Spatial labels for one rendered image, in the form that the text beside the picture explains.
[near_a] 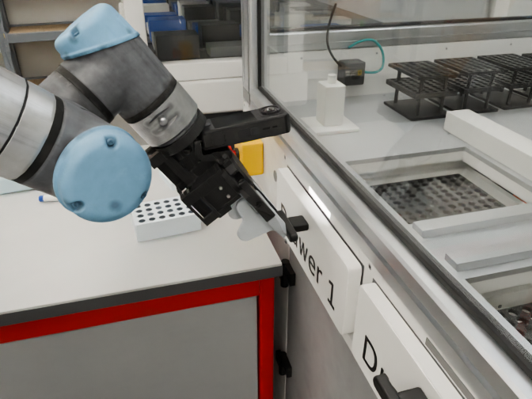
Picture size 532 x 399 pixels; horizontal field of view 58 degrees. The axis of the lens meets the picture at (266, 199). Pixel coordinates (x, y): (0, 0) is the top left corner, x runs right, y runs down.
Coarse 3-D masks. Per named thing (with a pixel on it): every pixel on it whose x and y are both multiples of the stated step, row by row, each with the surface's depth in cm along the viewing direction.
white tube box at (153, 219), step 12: (144, 204) 95; (156, 204) 97; (168, 204) 95; (180, 204) 95; (132, 216) 91; (144, 216) 91; (156, 216) 91; (168, 216) 91; (180, 216) 91; (192, 216) 92; (144, 228) 89; (156, 228) 90; (168, 228) 91; (180, 228) 92; (192, 228) 93; (144, 240) 91
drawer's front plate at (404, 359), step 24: (360, 288) 54; (360, 312) 55; (384, 312) 50; (360, 336) 56; (384, 336) 50; (408, 336) 47; (360, 360) 57; (384, 360) 50; (408, 360) 45; (432, 360) 44; (408, 384) 46; (432, 384) 42
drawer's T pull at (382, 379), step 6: (378, 378) 44; (384, 378) 44; (378, 384) 44; (384, 384) 44; (390, 384) 44; (378, 390) 44; (384, 390) 43; (390, 390) 43; (408, 390) 43; (414, 390) 43; (420, 390) 43; (384, 396) 43; (390, 396) 42; (396, 396) 42; (402, 396) 43; (408, 396) 43; (414, 396) 43; (420, 396) 43
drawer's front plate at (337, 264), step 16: (288, 176) 77; (288, 192) 76; (304, 192) 72; (288, 208) 77; (304, 208) 69; (320, 224) 64; (288, 240) 79; (304, 240) 71; (320, 240) 64; (336, 240) 61; (320, 256) 65; (336, 256) 59; (352, 256) 58; (320, 272) 66; (336, 272) 60; (352, 272) 56; (320, 288) 67; (336, 288) 61; (352, 288) 58; (336, 304) 61; (352, 304) 59; (336, 320) 62; (352, 320) 60
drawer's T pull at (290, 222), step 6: (282, 216) 69; (294, 216) 70; (300, 216) 70; (288, 222) 68; (294, 222) 68; (300, 222) 68; (306, 222) 68; (288, 228) 67; (294, 228) 67; (300, 228) 68; (306, 228) 68; (288, 234) 66; (294, 234) 65; (294, 240) 65
